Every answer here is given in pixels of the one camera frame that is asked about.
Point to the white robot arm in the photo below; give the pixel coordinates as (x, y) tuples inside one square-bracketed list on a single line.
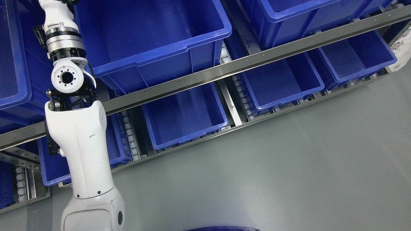
[(76, 124)]

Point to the blue bin upper left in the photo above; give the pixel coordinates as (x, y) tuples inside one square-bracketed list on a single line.
[(24, 67)]

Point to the blue bin lower middle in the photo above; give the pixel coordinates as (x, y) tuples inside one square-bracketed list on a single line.
[(184, 116)]

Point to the blue bin lower right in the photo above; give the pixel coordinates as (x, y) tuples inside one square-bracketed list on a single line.
[(280, 83)]

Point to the metal shelf rack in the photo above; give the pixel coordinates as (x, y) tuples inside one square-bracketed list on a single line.
[(252, 61)]

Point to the blue bin under arm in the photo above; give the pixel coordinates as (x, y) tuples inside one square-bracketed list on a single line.
[(54, 168)]

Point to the white sign board blue letters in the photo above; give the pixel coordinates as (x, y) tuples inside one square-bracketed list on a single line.
[(402, 50)]

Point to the blue storage bin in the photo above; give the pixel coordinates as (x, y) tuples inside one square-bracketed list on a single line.
[(6, 184)]

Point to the blue bin upper centre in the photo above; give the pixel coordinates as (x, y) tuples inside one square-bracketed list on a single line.
[(136, 44)]

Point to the blue bin upper right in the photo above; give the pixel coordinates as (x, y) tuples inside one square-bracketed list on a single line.
[(277, 22)]

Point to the blue bin far right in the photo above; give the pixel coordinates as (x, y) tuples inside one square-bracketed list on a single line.
[(352, 58)]

